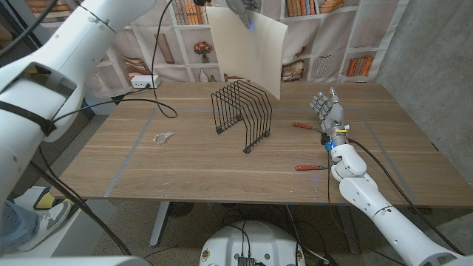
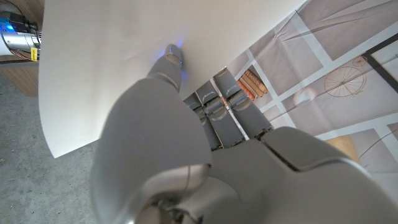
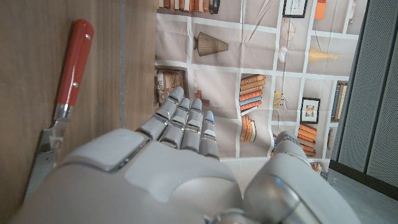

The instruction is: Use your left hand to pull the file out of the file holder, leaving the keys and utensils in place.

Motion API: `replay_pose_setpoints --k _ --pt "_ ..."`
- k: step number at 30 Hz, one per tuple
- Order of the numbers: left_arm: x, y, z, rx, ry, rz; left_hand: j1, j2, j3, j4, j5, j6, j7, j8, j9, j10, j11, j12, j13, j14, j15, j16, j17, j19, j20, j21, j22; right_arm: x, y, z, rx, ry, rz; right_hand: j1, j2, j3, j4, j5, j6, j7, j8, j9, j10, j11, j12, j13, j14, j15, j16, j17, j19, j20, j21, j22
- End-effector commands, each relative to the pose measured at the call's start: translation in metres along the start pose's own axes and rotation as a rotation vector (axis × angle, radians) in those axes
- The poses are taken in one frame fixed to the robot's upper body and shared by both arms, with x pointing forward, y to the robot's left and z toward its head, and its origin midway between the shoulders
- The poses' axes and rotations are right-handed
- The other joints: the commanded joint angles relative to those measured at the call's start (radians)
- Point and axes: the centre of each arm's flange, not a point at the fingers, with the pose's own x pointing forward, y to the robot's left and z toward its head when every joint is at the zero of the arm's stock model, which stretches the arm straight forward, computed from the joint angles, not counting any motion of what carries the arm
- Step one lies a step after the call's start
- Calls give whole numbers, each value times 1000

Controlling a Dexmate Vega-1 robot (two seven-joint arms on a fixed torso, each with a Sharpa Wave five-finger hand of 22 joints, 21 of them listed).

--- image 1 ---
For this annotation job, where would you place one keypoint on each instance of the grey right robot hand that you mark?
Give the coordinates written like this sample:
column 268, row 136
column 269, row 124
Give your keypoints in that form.
column 332, row 114

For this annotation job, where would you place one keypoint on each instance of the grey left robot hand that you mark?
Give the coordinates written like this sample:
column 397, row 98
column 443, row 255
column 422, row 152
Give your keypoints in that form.
column 242, row 9

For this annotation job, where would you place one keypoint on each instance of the cream file folder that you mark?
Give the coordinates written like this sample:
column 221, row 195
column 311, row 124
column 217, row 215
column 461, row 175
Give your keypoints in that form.
column 255, row 55

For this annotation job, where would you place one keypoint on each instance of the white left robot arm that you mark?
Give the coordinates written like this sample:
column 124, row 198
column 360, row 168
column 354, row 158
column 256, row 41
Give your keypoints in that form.
column 55, row 74

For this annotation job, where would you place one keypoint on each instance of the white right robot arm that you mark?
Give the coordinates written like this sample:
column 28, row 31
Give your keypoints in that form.
column 384, row 214

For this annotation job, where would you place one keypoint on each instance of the printed bookshelf backdrop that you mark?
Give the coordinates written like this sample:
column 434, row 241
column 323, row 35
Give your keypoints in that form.
column 325, row 33

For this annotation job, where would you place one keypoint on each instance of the grey table leg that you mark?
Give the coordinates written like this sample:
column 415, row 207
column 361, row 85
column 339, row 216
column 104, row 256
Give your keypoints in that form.
column 159, row 225
column 349, row 229

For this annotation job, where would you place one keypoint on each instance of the white power box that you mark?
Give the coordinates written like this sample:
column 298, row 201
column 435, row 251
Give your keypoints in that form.
column 145, row 81

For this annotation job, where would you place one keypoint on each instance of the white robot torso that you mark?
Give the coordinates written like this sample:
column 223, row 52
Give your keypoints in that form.
column 258, row 240

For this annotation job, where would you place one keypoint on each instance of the small clear plastic piece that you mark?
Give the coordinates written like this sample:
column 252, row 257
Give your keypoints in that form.
column 162, row 138

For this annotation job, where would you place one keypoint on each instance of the white base platform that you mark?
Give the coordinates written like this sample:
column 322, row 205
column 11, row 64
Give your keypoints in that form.
column 86, row 221

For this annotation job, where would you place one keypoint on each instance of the yellow black item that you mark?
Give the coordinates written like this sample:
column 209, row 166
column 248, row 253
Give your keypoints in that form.
column 46, row 199

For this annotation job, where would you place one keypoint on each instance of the white grey sneaker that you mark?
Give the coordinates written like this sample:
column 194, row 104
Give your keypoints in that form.
column 50, row 221

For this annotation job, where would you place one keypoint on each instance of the blue jeans leg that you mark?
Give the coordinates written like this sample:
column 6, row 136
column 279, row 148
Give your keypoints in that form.
column 16, row 225

